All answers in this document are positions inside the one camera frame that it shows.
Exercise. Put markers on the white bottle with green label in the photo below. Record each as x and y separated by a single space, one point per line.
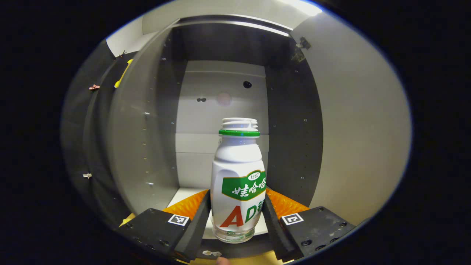
237 162

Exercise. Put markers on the beige cabinet door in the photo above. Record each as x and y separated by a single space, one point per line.
360 129

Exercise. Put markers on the red clip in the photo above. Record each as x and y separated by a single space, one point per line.
94 87

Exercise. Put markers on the black backdrop cloth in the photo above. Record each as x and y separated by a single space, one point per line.
79 129

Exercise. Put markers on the dark grey cabinet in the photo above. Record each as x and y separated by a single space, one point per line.
140 129

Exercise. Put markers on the metal door hinge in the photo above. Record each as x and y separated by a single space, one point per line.
303 44

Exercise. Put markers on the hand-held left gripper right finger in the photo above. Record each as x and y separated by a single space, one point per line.
274 232

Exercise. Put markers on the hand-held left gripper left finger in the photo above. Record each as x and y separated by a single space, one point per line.
195 232

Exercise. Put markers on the black clip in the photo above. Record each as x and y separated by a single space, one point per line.
122 54

